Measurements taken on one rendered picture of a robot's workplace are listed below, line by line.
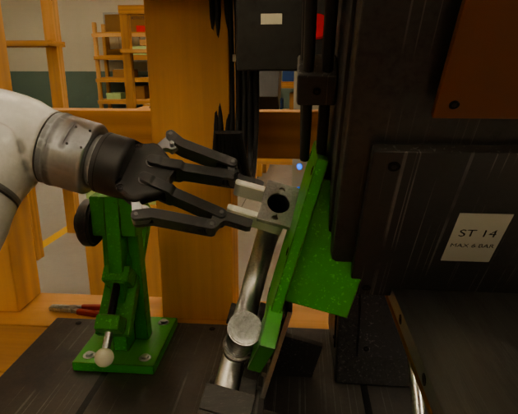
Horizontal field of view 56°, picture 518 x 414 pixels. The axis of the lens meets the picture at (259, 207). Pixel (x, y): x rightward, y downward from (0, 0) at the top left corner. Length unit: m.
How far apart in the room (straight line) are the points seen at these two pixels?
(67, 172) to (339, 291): 0.33
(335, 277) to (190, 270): 0.46
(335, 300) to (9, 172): 0.39
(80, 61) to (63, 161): 11.11
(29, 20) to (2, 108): 11.63
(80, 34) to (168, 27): 10.84
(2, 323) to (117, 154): 0.58
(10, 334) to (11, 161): 0.49
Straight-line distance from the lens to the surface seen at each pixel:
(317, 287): 0.52
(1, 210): 0.60
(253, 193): 0.59
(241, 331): 0.53
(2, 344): 1.00
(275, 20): 0.73
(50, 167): 0.60
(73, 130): 0.60
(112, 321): 0.77
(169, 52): 0.86
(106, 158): 0.58
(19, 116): 0.62
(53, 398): 0.80
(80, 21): 11.69
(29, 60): 12.27
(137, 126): 0.98
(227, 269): 0.92
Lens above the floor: 1.36
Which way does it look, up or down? 16 degrees down
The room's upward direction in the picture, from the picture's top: straight up
